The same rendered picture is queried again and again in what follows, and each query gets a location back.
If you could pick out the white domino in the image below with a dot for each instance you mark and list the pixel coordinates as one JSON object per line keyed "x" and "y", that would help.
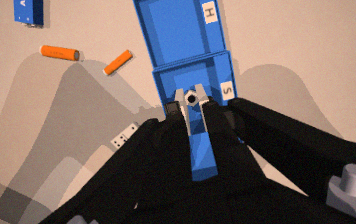
{"x": 124, "y": 135}

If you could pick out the blue three-compartment bin rack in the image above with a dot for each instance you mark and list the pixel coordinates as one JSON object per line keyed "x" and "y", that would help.
{"x": 175, "y": 36}

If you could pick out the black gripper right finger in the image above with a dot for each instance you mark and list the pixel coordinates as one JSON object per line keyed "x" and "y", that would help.
{"x": 320, "y": 164}

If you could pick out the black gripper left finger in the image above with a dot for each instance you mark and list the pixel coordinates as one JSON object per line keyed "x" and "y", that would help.
{"x": 113, "y": 191}

